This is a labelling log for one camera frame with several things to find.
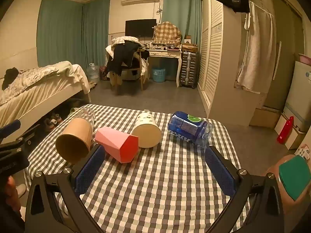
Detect person's left hand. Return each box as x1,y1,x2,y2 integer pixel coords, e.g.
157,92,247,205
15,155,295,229
4,177,20,210

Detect white desk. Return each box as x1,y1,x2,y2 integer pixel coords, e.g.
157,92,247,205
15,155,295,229
145,42,183,88

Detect black monitor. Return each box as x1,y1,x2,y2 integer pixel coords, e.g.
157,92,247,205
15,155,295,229
125,19,157,37

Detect pair of sneakers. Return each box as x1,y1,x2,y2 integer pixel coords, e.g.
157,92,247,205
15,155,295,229
42,113,63,130

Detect white printed paper cup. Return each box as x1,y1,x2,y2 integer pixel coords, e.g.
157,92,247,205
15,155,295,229
131,112,162,149

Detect red bottle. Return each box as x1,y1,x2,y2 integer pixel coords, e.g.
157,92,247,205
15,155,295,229
277,116,294,144

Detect clear water jug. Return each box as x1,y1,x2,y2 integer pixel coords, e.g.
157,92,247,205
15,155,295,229
87,63,100,83

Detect grey ribbed suitcase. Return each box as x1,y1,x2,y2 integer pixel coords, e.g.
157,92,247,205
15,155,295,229
179,51,199,89

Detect pink bin with green lid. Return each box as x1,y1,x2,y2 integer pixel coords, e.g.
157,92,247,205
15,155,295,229
264,154,311,210

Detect wide teal curtain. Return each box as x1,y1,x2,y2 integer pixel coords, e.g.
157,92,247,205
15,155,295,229
36,0,111,69

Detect blue plastic cup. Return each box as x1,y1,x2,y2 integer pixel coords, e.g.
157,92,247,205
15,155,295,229
168,111,214,148

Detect red bag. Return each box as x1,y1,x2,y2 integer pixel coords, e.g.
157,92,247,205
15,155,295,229
99,66,110,81

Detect white louvred wardrobe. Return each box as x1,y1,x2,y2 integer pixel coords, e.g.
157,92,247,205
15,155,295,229
197,0,268,127

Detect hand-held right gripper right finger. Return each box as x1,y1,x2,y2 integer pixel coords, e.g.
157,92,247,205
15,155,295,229
205,146,285,233

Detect white towel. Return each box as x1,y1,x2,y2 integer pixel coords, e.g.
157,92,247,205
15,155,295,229
237,1,275,94

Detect white fridge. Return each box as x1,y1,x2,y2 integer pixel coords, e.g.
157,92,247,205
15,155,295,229
283,61,311,134

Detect green sliding door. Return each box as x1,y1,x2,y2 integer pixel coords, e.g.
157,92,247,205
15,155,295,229
264,0,307,110

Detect pink basin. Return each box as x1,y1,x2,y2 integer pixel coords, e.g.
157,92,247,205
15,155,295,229
298,53,311,66

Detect wooden box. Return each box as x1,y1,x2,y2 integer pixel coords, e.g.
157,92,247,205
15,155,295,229
182,42,198,52

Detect checked tablecloth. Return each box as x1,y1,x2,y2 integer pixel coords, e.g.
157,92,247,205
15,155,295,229
24,104,251,233

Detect brown paper cup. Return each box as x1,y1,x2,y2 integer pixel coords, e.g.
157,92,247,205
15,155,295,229
55,118,94,163

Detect dark jacket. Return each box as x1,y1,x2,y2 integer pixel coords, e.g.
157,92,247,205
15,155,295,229
107,42,137,75

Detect blue laundry basket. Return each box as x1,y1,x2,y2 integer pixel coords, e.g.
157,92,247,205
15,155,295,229
152,67,166,82

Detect wooden chair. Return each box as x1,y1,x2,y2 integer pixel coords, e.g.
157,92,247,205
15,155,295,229
107,46,150,93

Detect narrow teal curtain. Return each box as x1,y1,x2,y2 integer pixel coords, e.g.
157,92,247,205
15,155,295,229
163,0,203,47

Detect clear plastic cup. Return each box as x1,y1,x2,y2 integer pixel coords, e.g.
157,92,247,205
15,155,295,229
77,105,96,130

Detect pink faceted cup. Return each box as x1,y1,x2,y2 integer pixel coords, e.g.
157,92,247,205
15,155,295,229
95,127,139,163

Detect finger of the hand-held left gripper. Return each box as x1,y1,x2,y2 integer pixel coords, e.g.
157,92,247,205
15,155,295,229
0,120,22,142
14,124,42,149

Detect black cloth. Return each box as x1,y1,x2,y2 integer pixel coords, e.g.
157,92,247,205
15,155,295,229
2,68,20,90

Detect plaid blanket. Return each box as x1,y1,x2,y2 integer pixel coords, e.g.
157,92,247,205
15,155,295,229
153,21,182,45

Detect bed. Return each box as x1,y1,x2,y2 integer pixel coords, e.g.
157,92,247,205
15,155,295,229
0,61,91,130

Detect white storage box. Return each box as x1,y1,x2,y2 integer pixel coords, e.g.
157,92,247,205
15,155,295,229
274,113,305,151

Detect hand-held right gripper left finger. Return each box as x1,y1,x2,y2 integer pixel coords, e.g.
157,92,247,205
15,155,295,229
25,144,107,233

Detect floral quilt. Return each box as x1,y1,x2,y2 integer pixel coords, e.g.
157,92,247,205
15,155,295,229
0,62,73,106

